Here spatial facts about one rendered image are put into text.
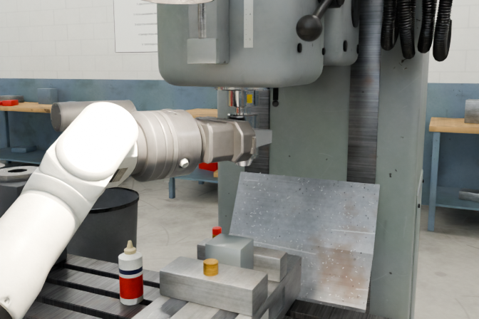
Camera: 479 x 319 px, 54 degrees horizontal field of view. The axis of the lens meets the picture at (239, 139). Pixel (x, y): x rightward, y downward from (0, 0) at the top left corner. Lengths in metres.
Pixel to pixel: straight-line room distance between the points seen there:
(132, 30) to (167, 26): 5.34
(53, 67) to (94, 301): 6.02
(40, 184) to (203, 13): 0.26
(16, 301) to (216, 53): 0.33
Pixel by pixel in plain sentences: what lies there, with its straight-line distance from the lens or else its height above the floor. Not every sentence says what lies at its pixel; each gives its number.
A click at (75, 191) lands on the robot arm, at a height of 1.22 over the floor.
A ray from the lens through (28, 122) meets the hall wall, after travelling 7.21.
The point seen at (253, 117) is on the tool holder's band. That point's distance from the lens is 0.67.
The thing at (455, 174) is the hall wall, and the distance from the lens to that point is 4.93.
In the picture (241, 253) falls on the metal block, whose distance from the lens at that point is 0.72.
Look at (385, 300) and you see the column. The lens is 1.12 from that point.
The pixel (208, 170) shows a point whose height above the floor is 0.23.
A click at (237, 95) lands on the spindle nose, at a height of 1.30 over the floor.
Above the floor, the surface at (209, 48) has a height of 1.36.
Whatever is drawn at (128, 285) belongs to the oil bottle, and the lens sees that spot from 0.85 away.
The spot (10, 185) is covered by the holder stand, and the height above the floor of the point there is 1.12.
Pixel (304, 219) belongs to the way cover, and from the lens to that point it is 1.04.
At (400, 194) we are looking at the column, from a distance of 1.04.
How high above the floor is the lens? 1.33
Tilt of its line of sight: 9 degrees down
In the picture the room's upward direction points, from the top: straight up
